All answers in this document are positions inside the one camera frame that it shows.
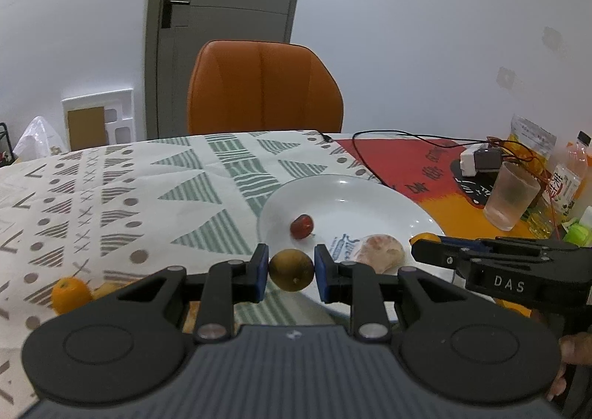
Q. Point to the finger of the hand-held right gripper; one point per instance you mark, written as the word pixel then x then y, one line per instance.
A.
pixel 462 240
pixel 432 255

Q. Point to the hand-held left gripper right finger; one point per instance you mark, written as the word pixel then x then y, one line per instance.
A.
pixel 321 273

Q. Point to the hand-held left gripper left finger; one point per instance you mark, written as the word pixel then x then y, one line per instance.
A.
pixel 263 271

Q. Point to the small orange mandarin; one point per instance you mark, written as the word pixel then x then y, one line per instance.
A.
pixel 426 237
pixel 70 296

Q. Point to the round yellow-brown fruit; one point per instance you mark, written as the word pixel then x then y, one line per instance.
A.
pixel 291 271

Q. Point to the small red fruit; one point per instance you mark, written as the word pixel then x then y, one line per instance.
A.
pixel 301 227

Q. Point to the white round plate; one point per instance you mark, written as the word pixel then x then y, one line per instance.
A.
pixel 351 201

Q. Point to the person's right hand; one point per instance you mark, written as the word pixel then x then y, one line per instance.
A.
pixel 576 349

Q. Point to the clear plastic cup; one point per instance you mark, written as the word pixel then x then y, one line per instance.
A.
pixel 511 197

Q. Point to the white grey charger block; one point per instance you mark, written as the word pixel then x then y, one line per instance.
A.
pixel 478 160

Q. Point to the red orange printed tablecloth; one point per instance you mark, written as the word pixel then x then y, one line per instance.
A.
pixel 416 169

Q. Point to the plastic drink bottle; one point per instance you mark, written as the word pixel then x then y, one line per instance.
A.
pixel 571 178

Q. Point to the clear yellow snack bag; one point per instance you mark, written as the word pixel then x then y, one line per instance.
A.
pixel 532 137

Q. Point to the white green patterned tablecloth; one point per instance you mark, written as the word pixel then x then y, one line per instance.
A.
pixel 138 197

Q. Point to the orange leather chair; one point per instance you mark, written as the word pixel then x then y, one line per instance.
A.
pixel 263 91

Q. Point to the white foam packaging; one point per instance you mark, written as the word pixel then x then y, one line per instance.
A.
pixel 118 109

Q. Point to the brown cardboard sheet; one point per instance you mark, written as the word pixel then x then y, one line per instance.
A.
pixel 86 127

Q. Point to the white plastic bag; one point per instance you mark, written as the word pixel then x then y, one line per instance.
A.
pixel 39 141

